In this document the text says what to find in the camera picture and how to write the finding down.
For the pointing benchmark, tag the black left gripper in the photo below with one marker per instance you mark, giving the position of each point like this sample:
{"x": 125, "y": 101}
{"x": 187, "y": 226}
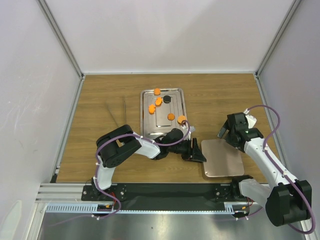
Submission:
{"x": 193, "y": 153}

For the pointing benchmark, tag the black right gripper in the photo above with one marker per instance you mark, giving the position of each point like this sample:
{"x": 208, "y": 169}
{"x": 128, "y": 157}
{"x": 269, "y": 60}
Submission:
{"x": 228, "y": 140}

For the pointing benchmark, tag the rose gold tin lid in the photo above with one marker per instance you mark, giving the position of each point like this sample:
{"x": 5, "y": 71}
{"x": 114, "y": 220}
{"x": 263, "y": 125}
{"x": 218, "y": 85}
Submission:
{"x": 222, "y": 160}

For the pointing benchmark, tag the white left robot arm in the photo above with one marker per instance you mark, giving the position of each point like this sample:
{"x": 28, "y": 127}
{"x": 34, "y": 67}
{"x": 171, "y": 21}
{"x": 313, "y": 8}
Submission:
{"x": 118, "y": 145}

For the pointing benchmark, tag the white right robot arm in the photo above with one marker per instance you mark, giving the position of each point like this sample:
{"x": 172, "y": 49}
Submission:
{"x": 286, "y": 199}

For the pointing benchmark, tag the orange round cookie lower right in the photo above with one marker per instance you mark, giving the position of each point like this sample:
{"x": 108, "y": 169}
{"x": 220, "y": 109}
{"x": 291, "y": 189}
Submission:
{"x": 181, "y": 119}

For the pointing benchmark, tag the orange round cookie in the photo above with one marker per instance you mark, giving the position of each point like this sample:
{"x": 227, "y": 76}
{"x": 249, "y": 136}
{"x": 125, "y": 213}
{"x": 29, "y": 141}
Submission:
{"x": 181, "y": 119}
{"x": 157, "y": 91}

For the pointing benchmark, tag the orange cookie under green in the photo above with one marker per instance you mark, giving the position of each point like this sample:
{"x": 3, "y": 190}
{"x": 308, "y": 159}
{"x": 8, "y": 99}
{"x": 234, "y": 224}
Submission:
{"x": 171, "y": 116}

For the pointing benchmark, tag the silver steel tray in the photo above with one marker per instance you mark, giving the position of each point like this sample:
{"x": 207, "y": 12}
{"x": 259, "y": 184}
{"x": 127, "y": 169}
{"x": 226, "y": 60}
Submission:
{"x": 157, "y": 124}

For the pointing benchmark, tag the black sandwich cookie on tray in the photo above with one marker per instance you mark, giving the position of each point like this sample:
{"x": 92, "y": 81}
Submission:
{"x": 167, "y": 99}

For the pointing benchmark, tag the orange bear cookie lower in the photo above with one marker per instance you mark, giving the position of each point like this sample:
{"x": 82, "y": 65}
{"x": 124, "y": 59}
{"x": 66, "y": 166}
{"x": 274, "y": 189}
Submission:
{"x": 151, "y": 109}

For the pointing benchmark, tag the orange bear cookie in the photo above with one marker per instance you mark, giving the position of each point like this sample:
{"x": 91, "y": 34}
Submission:
{"x": 158, "y": 101}
{"x": 151, "y": 109}

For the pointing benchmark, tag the orange bear cookie upper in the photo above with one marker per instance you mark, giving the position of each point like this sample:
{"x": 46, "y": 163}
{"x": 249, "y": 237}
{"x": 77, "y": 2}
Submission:
{"x": 158, "y": 101}

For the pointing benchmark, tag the orange round cookie top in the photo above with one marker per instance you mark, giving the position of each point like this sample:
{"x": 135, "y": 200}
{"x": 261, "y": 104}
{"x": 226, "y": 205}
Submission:
{"x": 157, "y": 91}

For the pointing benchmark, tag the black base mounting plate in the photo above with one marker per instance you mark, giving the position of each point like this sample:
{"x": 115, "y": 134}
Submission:
{"x": 165, "y": 196}

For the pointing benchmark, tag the white slotted cable duct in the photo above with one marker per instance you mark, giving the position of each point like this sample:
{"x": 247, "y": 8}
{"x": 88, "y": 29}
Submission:
{"x": 95, "y": 208}

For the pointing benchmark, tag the aluminium frame rail front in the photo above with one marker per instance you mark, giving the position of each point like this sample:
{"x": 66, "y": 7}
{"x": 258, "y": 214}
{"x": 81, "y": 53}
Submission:
{"x": 59, "y": 193}

